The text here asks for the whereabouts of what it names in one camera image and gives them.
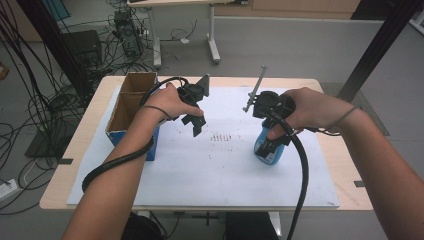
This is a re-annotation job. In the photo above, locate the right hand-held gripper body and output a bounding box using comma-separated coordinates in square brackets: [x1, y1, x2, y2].
[243, 64, 297, 122]

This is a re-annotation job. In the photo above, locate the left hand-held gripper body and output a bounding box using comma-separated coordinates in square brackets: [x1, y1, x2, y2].
[176, 73, 211, 107]

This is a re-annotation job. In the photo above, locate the blue bottle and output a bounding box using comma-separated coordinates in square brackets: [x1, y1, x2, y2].
[253, 119, 288, 166]

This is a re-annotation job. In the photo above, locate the blue cardboard box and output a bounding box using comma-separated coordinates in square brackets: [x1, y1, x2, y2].
[105, 71, 160, 162]

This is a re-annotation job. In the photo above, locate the person's left hand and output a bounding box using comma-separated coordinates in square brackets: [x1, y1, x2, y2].
[143, 82, 205, 122]

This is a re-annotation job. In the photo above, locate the person's right hand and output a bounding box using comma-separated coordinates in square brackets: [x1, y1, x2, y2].
[267, 87, 356, 141]

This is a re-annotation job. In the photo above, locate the wooden table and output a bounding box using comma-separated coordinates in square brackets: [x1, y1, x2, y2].
[39, 75, 374, 213]

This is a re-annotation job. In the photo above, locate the white board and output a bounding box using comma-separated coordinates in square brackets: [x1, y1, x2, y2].
[66, 84, 340, 208]

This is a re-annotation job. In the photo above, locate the white desk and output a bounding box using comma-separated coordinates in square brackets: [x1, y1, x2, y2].
[127, 0, 249, 69]

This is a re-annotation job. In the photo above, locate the person's right leg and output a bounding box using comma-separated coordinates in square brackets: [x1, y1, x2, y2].
[225, 212, 279, 240]

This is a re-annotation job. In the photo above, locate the person's leg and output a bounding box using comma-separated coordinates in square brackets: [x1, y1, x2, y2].
[121, 213, 168, 240]
[225, 212, 279, 240]

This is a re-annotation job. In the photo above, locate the computer tower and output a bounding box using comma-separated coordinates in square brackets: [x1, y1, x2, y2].
[113, 9, 144, 58]

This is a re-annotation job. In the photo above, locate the person's left leg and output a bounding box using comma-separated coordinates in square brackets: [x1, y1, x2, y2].
[121, 213, 168, 240]

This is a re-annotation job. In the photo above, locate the black box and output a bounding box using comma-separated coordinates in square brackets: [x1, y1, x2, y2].
[63, 29, 103, 68]

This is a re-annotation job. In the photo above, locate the white power strip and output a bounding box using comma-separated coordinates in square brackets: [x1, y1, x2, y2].
[0, 178, 18, 201]

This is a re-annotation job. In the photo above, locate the grey wrist strap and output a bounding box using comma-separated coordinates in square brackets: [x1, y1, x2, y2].
[139, 104, 173, 121]
[324, 106, 359, 134]

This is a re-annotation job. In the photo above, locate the black metal post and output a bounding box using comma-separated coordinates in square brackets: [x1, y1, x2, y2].
[16, 0, 93, 98]
[337, 0, 423, 103]

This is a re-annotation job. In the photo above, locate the bundle of black cables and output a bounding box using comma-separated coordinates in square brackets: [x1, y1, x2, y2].
[0, 0, 88, 216]

